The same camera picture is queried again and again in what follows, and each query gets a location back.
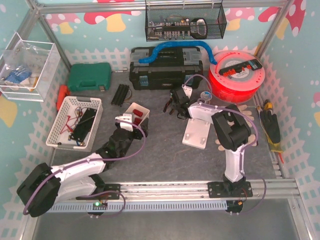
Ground red large spring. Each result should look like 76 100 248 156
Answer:
132 109 143 118

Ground blue corrugated hose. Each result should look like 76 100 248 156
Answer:
138 40 219 66

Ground solder wire spool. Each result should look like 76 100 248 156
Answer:
198 91 212 104

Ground black circuit board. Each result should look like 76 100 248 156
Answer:
70 108 97 143

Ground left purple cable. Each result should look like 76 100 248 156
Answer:
22 119 147 218

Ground black toolbox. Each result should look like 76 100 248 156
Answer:
129 47 203 90

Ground yellow black screwdriver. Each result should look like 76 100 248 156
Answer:
256 99 273 112

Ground black aluminium extrusion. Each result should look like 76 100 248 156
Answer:
111 84 129 107

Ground brown tape roll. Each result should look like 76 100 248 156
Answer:
124 89 133 103

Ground clear acrylic box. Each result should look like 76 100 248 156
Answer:
0 32 61 102

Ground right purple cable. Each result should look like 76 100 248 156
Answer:
183 74 268 216

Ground white peg board fixture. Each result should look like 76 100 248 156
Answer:
182 118 211 150

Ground black rubber glove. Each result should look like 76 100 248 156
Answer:
259 110 283 153

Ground red filament spool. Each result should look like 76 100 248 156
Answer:
208 50 266 104

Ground white work glove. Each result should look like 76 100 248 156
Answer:
215 134 256 151
237 104 255 122

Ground white perforated basket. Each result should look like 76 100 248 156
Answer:
46 96 103 152

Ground orange handled tool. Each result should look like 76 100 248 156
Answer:
56 84 70 111

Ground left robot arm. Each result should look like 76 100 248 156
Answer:
16 116 149 218

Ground white slotted cable duct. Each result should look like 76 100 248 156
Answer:
48 200 228 213

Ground blue white glove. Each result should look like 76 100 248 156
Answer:
4 65 32 86

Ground purple cable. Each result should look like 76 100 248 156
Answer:
183 74 268 216
22 119 147 218

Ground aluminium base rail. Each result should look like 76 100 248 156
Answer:
120 178 301 202

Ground black wire mesh basket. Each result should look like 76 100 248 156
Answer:
144 3 227 42

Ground white spring tray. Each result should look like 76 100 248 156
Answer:
125 102 150 126

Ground green plastic case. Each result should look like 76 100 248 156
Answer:
67 62 112 92

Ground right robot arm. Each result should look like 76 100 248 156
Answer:
166 85 253 198

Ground orange black pliers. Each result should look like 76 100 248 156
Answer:
163 96 178 115

